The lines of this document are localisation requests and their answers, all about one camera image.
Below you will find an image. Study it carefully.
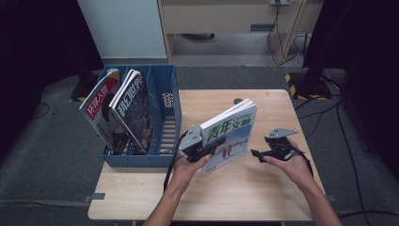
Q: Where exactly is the right hand-held gripper cable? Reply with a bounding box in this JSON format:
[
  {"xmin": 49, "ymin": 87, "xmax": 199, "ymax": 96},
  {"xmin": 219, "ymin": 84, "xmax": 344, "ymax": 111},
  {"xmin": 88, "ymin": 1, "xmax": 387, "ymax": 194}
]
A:
[{"xmin": 295, "ymin": 150, "xmax": 314, "ymax": 177}]

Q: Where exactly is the hand-held gripper cable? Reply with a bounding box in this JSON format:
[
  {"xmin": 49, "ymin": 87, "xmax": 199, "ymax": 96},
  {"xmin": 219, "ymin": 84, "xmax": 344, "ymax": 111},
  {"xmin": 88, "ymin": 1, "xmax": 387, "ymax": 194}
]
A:
[
  {"xmin": 295, "ymin": 150, "xmax": 314, "ymax": 177},
  {"xmin": 163, "ymin": 131, "xmax": 189, "ymax": 193}
]

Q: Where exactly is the blue plastic file rack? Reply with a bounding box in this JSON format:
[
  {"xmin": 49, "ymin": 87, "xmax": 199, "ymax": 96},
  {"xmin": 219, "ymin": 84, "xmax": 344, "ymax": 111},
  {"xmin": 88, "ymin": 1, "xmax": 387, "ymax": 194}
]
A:
[{"xmin": 97, "ymin": 64, "xmax": 183, "ymax": 169}]

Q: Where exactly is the thin black floor cable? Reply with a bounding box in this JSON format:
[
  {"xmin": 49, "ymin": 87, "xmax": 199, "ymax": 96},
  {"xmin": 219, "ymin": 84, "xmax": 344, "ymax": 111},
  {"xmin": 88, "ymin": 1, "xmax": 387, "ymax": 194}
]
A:
[
  {"xmin": 296, "ymin": 103, "xmax": 340, "ymax": 121},
  {"xmin": 304, "ymin": 109, "xmax": 327, "ymax": 139},
  {"xmin": 294, "ymin": 95, "xmax": 342, "ymax": 111}
]

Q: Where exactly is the purple science fiction book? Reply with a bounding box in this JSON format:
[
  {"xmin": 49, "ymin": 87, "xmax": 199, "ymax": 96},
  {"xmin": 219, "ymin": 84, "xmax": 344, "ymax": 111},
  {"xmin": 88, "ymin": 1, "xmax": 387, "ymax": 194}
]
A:
[{"xmin": 108, "ymin": 68, "xmax": 136, "ymax": 109}]

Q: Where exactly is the looped black floor cable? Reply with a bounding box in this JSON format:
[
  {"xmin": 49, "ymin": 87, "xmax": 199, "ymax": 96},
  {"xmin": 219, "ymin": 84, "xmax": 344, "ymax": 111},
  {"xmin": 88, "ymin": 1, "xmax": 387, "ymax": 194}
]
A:
[{"xmin": 31, "ymin": 102, "xmax": 51, "ymax": 121}]

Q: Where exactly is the thick black floor cable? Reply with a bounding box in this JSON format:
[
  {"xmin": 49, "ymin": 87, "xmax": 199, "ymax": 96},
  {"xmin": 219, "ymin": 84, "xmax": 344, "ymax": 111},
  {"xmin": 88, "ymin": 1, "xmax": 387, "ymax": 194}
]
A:
[{"xmin": 335, "ymin": 102, "xmax": 368, "ymax": 226}]

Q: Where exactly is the black power cable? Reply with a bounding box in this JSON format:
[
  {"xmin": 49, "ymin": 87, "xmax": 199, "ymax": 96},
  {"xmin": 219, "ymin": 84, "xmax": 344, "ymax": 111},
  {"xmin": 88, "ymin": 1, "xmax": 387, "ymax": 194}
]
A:
[{"xmin": 266, "ymin": 2, "xmax": 307, "ymax": 67}]

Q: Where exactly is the person's right hand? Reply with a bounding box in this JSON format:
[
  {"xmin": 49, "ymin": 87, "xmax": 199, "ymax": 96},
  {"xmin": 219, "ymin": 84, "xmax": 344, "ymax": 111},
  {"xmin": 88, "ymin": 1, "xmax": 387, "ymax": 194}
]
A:
[{"xmin": 263, "ymin": 138, "xmax": 315, "ymax": 192}]

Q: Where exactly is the black curtain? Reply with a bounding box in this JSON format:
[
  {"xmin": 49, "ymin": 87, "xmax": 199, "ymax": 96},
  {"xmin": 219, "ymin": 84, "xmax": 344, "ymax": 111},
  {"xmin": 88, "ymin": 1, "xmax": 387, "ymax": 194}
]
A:
[
  {"xmin": 0, "ymin": 0, "xmax": 104, "ymax": 158},
  {"xmin": 302, "ymin": 0, "xmax": 399, "ymax": 172}
]

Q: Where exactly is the beige wooden desk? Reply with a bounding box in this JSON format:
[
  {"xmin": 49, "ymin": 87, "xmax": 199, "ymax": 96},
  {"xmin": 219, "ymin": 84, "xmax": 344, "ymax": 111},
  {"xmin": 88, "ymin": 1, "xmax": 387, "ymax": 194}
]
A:
[{"xmin": 156, "ymin": 0, "xmax": 325, "ymax": 64}]

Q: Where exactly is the person's left hand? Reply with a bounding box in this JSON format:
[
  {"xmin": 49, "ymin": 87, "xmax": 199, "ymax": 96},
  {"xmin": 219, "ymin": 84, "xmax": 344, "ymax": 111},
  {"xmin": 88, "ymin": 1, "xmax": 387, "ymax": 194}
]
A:
[{"xmin": 169, "ymin": 153, "xmax": 213, "ymax": 191}]

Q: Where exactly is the red title portrait magazine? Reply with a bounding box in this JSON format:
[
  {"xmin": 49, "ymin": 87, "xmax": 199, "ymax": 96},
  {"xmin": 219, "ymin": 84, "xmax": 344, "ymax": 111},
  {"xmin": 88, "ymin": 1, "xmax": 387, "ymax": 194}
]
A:
[{"xmin": 78, "ymin": 68, "xmax": 126, "ymax": 154}]

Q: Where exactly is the white cabinet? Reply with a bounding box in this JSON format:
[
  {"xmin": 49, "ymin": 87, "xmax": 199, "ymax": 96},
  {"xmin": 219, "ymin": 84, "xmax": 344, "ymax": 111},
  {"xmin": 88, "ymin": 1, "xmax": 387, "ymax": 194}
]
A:
[{"xmin": 76, "ymin": 0, "xmax": 169, "ymax": 66}]

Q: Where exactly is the white floor cable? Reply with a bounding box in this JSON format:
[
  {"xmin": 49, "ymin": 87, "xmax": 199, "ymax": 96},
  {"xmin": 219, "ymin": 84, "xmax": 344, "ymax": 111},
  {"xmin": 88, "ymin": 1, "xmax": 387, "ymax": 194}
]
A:
[{"xmin": 291, "ymin": 33, "xmax": 312, "ymax": 69}]

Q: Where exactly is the black striped stand base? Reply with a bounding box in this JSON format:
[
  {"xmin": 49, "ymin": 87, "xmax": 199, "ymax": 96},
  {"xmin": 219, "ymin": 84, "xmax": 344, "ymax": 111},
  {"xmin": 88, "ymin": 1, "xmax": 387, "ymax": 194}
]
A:
[
  {"xmin": 69, "ymin": 69, "xmax": 103, "ymax": 103},
  {"xmin": 284, "ymin": 71, "xmax": 333, "ymax": 102}
]

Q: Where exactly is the dark blue cover magazine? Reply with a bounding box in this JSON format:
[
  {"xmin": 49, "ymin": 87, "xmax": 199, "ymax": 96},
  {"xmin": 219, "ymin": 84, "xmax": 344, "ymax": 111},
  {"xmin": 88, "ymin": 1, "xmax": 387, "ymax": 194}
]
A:
[{"xmin": 112, "ymin": 71, "xmax": 155, "ymax": 155}]

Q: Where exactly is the green title snow magazine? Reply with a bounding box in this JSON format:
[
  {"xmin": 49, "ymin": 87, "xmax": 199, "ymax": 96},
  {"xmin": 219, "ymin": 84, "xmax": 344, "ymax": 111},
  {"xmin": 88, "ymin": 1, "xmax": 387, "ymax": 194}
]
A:
[{"xmin": 199, "ymin": 97, "xmax": 259, "ymax": 176}]

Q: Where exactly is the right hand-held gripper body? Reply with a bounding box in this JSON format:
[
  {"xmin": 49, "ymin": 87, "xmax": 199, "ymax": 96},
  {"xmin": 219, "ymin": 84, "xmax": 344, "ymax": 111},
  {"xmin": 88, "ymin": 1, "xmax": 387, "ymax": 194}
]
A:
[{"xmin": 264, "ymin": 127, "xmax": 298, "ymax": 161}]

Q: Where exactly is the left hand-held gripper cable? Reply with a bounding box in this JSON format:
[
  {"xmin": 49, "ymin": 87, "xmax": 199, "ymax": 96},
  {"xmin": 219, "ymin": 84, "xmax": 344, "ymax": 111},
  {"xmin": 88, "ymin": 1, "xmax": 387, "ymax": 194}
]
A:
[{"xmin": 163, "ymin": 131, "xmax": 189, "ymax": 193}]

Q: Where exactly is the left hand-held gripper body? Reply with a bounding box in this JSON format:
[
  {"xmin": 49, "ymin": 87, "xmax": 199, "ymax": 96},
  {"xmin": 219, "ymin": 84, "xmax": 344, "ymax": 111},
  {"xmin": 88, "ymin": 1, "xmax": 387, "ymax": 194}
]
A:
[{"xmin": 178, "ymin": 125, "xmax": 213, "ymax": 164}]

